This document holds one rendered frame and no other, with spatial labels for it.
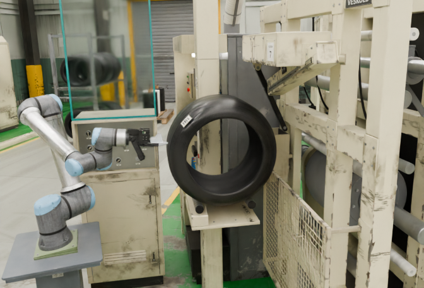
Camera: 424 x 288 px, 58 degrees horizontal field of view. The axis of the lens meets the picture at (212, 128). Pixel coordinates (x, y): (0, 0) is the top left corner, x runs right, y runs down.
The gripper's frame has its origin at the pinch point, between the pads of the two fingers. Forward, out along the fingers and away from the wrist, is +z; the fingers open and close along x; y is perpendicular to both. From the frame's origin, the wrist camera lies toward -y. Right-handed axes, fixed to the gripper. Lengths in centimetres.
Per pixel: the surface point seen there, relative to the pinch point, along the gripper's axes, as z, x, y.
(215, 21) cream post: 24, 26, 66
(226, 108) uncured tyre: 27.8, -11.6, 22.9
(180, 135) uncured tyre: 6.3, -10.9, 7.6
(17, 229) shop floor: -128, 176, -140
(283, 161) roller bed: 74, 19, -12
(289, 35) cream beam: 47, -36, 60
